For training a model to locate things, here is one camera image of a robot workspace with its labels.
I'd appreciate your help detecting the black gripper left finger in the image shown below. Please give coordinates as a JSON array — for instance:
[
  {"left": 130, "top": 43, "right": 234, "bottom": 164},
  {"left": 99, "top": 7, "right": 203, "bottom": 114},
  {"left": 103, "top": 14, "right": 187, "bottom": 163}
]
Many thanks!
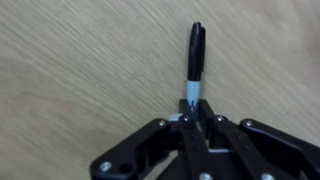
[{"left": 89, "top": 99, "right": 209, "bottom": 180}]

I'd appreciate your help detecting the black grey marker pen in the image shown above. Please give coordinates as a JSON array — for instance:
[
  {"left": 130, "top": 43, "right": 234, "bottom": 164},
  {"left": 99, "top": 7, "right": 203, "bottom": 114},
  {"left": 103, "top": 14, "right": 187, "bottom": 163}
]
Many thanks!
[{"left": 184, "top": 21, "right": 208, "bottom": 109}]

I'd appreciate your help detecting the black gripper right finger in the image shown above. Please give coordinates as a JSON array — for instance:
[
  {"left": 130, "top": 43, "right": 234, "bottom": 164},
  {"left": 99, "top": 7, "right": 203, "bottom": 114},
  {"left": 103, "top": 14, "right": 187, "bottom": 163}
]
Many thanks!
[{"left": 198, "top": 99, "right": 320, "bottom": 180}]

